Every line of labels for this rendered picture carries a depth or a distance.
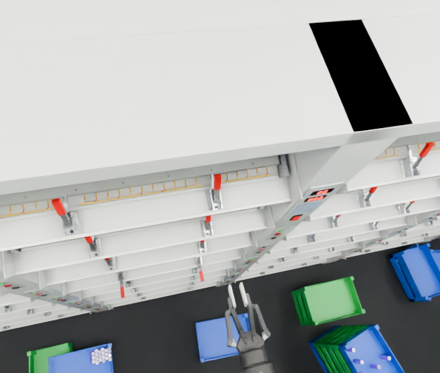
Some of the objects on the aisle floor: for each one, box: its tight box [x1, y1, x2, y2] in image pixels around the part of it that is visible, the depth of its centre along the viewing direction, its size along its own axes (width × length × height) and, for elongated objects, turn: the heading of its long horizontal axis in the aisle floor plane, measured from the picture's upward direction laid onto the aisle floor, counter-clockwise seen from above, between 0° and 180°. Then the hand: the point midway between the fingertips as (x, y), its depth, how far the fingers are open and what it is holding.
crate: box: [195, 313, 250, 363], centre depth 192 cm, size 30×20×8 cm
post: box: [216, 19, 413, 286], centre depth 130 cm, size 20×9×175 cm, turn 10°
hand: (237, 295), depth 107 cm, fingers open, 3 cm apart
